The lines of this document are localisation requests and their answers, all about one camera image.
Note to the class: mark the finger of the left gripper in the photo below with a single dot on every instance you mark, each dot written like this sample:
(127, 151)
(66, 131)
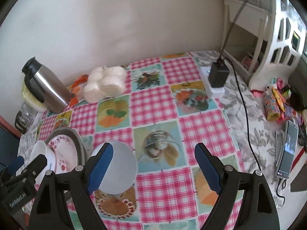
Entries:
(34, 168)
(13, 167)

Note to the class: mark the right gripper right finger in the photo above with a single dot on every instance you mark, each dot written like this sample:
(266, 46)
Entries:
(257, 211)

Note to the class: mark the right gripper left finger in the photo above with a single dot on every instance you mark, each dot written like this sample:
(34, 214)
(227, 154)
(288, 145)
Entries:
(50, 209)

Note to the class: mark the strawberry pattern white bowl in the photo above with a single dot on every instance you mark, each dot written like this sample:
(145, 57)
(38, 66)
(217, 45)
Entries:
(53, 159)

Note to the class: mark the floral rim white plate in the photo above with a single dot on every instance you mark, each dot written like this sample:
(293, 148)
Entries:
(65, 153)

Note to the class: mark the large steel basin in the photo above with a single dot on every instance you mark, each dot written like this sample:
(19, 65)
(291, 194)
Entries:
(73, 134)

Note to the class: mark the light blue shallow bowl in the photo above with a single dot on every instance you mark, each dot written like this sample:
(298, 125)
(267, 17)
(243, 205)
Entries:
(116, 170)

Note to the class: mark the glass jar dark lid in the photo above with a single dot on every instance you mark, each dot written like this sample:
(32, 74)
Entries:
(25, 118)

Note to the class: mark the smartphone with lit screen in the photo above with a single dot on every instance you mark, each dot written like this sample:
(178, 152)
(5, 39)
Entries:
(289, 140)

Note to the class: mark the napa cabbage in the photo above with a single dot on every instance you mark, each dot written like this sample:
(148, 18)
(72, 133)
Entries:
(31, 100)

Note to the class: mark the stainless steel thermos jug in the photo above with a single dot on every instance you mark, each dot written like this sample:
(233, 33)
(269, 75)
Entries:
(45, 86)

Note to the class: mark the orange patterned snack bag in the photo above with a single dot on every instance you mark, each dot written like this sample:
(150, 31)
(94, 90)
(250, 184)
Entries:
(76, 89)

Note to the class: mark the colourful candy roll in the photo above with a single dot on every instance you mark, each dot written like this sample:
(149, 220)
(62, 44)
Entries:
(271, 107)

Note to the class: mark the bag of white buns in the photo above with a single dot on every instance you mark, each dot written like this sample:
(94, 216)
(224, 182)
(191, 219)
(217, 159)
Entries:
(104, 82)

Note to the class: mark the white power strip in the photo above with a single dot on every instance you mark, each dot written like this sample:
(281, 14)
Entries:
(212, 93)

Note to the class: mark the pink checkered fruit tablecloth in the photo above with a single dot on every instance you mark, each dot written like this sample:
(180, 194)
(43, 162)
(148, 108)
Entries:
(163, 114)

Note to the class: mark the black power adapter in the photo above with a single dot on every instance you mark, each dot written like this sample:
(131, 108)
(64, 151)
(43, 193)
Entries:
(218, 74)

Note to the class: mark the white wooden shelf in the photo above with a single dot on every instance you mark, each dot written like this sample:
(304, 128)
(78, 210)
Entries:
(264, 39)

